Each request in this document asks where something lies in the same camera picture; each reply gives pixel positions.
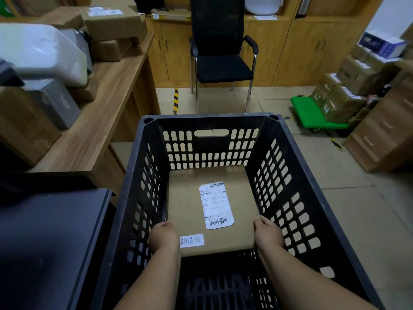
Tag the person's left forearm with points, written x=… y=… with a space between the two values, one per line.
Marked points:
x=155 y=280

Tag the silver metal cylinder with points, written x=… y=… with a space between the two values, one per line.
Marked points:
x=303 y=5

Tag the flat cardboard box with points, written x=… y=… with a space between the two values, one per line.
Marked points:
x=61 y=19

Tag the person's left hand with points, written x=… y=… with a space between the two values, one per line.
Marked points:
x=164 y=237

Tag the white plastic parcel bag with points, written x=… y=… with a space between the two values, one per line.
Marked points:
x=42 y=51

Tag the dark grey bin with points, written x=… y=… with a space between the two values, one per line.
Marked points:
x=45 y=248

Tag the black bag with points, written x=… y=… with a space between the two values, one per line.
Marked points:
x=148 y=3

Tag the long flat cardboard package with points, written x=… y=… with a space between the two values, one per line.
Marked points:
x=171 y=15

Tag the small plain cardboard box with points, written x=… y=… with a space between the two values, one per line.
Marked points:
x=109 y=50

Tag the person's right forearm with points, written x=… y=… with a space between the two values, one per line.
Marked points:
x=300 y=284

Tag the large labelled cardboard box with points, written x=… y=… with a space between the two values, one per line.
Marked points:
x=113 y=24

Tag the wooden desk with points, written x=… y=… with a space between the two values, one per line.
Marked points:
x=106 y=103

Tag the white plastic container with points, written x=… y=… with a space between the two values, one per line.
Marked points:
x=263 y=4

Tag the big brown cardboard carton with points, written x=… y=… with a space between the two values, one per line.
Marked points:
x=22 y=125

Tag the person's right hand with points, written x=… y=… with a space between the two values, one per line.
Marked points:
x=269 y=234

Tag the wooden wall cabinet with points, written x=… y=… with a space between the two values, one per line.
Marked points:
x=290 y=51

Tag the stack of labelled cardboard boxes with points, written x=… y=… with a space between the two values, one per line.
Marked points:
x=342 y=103

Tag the grey plastic parcel bag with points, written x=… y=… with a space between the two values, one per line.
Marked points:
x=55 y=103

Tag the wooden drawer cabinet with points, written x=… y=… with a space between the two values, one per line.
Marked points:
x=384 y=132

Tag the black perforated plastic crate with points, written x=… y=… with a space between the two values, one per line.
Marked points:
x=309 y=177

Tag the blue and white box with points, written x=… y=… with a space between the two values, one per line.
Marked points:
x=382 y=43

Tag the green platform trolley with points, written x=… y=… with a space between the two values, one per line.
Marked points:
x=306 y=114

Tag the person's right thumb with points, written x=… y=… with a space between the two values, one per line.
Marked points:
x=257 y=223

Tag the black mesh office chair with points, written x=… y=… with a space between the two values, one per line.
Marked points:
x=222 y=66

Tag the person's left thumb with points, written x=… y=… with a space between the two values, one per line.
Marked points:
x=174 y=226

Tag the cardboard box with shipping label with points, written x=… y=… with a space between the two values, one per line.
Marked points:
x=190 y=196

